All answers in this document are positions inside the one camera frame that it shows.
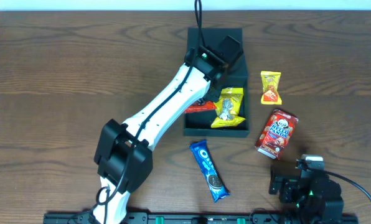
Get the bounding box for yellow snack bag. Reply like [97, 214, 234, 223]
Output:
[210, 87, 245, 128]

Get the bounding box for Hello Panda biscuit box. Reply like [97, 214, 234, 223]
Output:
[255, 110, 299, 159]

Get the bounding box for red snack bag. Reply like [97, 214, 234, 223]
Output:
[184, 99, 217, 113]

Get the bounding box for blue Oreo cookie pack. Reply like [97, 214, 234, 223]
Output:
[189, 140, 230, 203]

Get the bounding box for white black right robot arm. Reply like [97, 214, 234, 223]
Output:
[269, 166, 355, 224]

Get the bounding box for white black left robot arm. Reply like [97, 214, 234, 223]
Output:
[92, 35, 243, 223]

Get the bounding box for yellow orange snack packet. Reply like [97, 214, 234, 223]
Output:
[260, 71, 282, 105]

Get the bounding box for dark green open box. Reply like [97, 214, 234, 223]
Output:
[183, 28, 250, 138]

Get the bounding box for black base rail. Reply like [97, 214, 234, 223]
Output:
[42, 212, 359, 224]

